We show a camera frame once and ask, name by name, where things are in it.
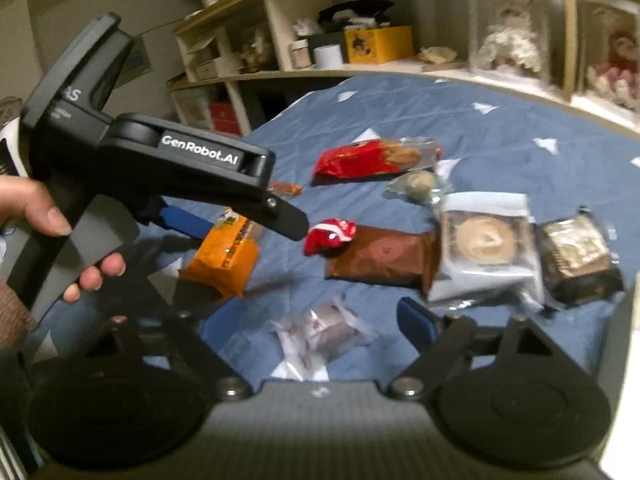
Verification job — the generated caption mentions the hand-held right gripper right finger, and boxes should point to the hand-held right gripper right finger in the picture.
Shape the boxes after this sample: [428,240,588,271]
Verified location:
[391,297,561,402]

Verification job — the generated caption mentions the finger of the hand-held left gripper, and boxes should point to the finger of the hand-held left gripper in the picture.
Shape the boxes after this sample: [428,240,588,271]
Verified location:
[136,199,213,238]
[255,187,309,239]

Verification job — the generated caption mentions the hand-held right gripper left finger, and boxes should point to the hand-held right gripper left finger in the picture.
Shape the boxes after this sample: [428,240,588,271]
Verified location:
[85,300,251,401]

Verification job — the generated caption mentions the orange snack packet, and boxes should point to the orange snack packet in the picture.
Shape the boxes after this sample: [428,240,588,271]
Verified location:
[177,207,264,300]

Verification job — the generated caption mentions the brown snack packet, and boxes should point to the brown snack packet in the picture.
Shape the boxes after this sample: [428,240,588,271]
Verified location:
[325,225,442,289]

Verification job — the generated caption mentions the dark gold foil packet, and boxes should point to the dark gold foil packet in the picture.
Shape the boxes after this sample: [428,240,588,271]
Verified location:
[534,206,625,307]

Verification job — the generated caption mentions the person's left forearm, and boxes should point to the person's left forearm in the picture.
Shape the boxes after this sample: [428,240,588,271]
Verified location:
[0,280,38,351]

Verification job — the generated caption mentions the person's left hand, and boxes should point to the person's left hand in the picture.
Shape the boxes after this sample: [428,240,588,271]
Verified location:
[0,177,126,306]

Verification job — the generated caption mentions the small red white candy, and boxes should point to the small red white candy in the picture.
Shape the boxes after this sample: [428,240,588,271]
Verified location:
[303,217,357,257]

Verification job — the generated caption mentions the red box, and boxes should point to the red box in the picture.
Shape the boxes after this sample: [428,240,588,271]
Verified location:
[208,102,237,134]

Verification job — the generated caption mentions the red cookie packet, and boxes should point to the red cookie packet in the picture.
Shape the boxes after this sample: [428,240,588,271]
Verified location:
[312,137,444,179]

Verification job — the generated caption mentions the clear white red packet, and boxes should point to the clear white red packet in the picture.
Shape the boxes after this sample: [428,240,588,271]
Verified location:
[271,294,379,382]

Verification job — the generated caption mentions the white round pastry packet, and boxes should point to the white round pastry packet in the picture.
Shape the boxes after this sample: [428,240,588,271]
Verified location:
[429,191,544,305]

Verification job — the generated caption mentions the blue quilt white triangles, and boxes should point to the blue quilt white triangles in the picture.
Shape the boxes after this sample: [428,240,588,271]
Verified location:
[0,72,640,396]

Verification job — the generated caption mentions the small beige figurine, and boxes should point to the small beige figurine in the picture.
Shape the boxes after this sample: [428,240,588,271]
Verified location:
[240,27,274,72]

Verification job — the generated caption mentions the small beige jar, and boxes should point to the small beige jar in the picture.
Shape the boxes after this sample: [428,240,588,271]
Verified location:
[290,40,314,70]

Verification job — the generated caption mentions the white cylinder container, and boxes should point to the white cylinder container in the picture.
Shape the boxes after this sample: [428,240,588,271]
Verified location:
[313,45,345,69]

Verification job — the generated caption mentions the cream wooden shelf unit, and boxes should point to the cream wooden shelf unit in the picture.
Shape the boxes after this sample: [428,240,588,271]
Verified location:
[167,0,640,136]

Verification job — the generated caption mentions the yellow box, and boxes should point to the yellow box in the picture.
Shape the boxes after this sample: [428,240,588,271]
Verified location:
[344,25,416,65]

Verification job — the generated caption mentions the beige ornament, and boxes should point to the beige ornament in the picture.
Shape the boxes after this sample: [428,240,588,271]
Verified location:
[417,46,464,74]

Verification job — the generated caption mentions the glass jar with white doll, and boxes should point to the glass jar with white doll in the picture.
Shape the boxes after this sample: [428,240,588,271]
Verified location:
[467,0,552,87]

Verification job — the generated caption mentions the glass jar with pink doll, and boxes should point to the glass jar with pink doll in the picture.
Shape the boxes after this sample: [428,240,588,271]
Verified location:
[579,0,640,109]

